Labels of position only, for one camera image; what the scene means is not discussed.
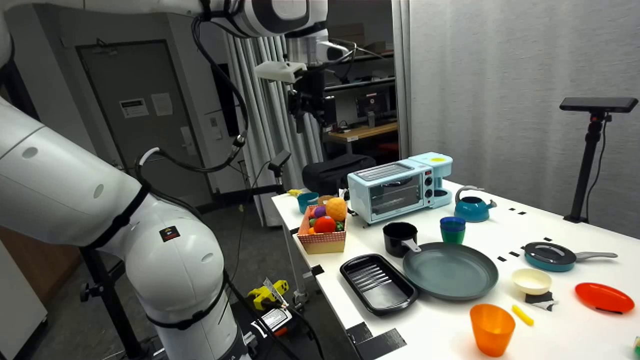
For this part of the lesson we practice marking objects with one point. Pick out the white pleated curtain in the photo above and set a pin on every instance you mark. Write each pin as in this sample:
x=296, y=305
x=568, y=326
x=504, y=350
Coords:
x=266, y=133

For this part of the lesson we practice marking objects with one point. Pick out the teal toy kettle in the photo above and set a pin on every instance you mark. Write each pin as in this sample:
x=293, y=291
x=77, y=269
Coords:
x=473, y=208

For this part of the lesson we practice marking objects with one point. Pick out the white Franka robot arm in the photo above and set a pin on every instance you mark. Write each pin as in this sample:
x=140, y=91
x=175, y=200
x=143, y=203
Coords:
x=67, y=186

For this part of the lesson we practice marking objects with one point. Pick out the red plush fruit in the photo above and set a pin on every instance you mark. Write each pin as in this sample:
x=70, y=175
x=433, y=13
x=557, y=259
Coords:
x=325, y=225

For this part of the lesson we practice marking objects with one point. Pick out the yellow toy fry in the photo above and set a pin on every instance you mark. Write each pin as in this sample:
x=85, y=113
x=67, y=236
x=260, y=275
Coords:
x=522, y=314

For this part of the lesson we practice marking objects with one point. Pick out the small teal cup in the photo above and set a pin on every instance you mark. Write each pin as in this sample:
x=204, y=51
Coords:
x=307, y=200

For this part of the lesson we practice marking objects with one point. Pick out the small black pot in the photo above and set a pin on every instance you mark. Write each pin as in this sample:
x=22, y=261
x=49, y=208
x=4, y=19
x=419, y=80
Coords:
x=399, y=238

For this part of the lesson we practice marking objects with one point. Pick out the yellow clamp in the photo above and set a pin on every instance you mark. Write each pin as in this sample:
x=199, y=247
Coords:
x=266, y=294

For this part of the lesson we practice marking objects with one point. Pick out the stacked blue green cups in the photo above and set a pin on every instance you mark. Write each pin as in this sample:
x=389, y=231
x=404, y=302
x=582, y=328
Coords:
x=453, y=231

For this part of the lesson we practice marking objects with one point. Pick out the orange plush fruit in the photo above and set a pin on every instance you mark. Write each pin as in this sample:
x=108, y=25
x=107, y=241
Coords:
x=337, y=208

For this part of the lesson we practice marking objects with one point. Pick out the black ridged grill tray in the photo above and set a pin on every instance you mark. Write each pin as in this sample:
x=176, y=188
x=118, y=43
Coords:
x=378, y=282

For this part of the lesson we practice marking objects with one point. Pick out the cream plastic bowl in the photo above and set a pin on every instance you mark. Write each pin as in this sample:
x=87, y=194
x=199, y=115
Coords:
x=533, y=281

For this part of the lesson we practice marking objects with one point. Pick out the small black block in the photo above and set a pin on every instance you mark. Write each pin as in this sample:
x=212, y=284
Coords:
x=536, y=298

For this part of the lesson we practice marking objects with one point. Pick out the grey curtain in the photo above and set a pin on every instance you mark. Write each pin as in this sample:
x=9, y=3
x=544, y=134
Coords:
x=500, y=80

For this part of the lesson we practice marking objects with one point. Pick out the small teal frying pan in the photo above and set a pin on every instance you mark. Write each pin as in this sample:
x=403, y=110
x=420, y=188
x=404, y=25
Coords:
x=549, y=257

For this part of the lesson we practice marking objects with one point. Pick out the translucent orange plastic cup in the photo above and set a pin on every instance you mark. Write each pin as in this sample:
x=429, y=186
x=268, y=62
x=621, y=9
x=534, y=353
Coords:
x=492, y=330

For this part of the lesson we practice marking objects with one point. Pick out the light blue toaster oven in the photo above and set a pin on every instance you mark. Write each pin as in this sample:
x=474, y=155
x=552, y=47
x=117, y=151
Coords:
x=392, y=190

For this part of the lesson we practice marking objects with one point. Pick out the large grey-blue round plate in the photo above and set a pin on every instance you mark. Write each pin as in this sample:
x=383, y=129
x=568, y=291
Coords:
x=453, y=273

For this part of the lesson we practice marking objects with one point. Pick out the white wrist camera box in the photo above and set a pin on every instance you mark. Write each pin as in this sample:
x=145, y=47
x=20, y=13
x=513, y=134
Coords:
x=276, y=71

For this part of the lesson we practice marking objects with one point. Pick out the grey metal door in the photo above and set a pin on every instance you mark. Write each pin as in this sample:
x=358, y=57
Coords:
x=132, y=147

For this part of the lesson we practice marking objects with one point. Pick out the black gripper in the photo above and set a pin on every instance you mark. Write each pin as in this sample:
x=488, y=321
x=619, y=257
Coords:
x=308, y=96

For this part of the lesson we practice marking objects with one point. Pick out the green yellow toy vegetable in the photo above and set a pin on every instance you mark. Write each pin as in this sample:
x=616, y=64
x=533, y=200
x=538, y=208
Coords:
x=637, y=350

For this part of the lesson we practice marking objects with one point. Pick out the purple plush fruit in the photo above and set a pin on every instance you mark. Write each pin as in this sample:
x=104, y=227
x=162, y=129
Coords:
x=318, y=211

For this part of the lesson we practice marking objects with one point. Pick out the black bag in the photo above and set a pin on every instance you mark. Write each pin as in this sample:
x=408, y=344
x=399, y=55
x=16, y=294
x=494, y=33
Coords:
x=332, y=172

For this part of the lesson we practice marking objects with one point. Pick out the small orange-red plate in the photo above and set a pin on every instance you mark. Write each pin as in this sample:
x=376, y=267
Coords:
x=603, y=298

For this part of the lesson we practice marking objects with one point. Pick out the black tape patch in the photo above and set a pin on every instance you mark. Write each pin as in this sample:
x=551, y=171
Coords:
x=383, y=344
x=358, y=333

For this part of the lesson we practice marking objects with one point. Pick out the small black display box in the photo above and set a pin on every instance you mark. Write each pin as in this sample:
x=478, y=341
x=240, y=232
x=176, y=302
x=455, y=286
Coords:
x=272, y=321

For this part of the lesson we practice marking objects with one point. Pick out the black shelving rack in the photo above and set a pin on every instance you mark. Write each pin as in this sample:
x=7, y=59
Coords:
x=361, y=87

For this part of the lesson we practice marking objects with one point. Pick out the brown wooden panel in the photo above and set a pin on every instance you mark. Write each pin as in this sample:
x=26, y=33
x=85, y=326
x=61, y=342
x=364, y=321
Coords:
x=41, y=267

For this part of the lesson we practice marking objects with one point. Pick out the wooden crate with toys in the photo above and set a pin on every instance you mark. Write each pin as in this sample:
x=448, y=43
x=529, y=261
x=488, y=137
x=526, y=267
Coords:
x=323, y=242

